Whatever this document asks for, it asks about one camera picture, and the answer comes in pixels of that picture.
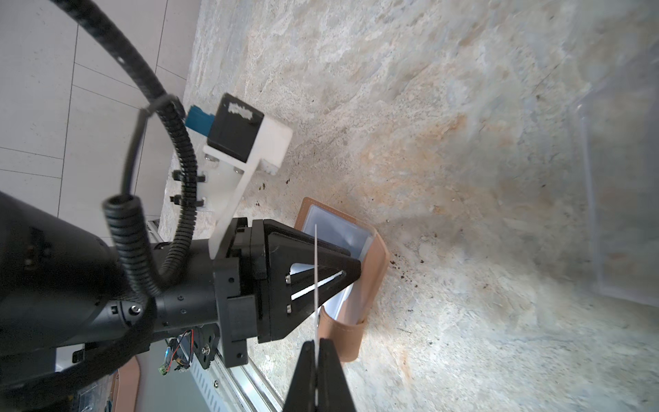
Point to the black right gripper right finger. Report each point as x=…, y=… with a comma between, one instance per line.
x=333, y=394

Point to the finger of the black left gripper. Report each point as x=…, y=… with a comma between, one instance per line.
x=298, y=260
x=287, y=301

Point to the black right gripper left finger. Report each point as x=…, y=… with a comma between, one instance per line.
x=302, y=392

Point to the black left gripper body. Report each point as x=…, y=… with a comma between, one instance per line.
x=236, y=293

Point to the black VIP card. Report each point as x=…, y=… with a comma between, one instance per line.
x=316, y=297

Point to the tan leather card holder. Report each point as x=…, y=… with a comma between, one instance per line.
x=343, y=318

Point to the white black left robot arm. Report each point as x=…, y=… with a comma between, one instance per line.
x=74, y=309

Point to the clear acrylic card box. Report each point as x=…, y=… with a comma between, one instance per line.
x=617, y=125

